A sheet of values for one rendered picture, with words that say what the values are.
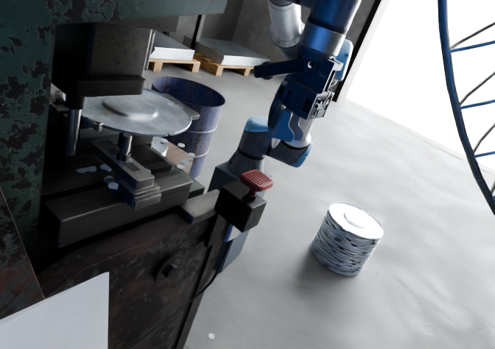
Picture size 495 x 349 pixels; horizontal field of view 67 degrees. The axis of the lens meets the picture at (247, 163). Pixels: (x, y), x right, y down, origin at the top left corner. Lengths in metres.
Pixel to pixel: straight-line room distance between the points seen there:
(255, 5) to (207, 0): 5.58
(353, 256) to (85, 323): 1.41
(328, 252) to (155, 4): 1.57
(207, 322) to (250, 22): 5.31
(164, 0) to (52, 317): 0.54
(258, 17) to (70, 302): 5.72
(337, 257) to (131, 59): 1.46
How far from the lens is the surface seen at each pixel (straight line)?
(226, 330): 1.51
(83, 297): 0.76
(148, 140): 0.95
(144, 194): 0.72
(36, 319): 0.72
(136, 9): 0.61
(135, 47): 0.78
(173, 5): 0.65
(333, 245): 1.93
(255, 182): 0.80
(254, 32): 6.22
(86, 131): 0.80
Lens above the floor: 1.13
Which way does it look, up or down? 25 degrees down
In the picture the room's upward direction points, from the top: 20 degrees clockwise
